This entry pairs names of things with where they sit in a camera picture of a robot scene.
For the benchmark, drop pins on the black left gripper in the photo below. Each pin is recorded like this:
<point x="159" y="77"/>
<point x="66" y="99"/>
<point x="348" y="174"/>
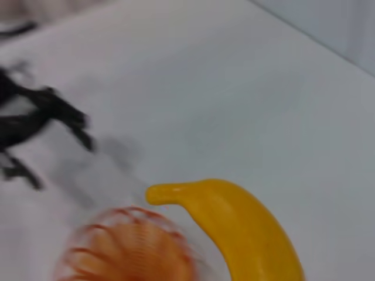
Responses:
<point x="20" y="123"/>

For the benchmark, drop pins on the yellow banana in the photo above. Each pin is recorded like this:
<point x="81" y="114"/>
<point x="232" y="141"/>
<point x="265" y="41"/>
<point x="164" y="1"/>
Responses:
<point x="240" y="222"/>

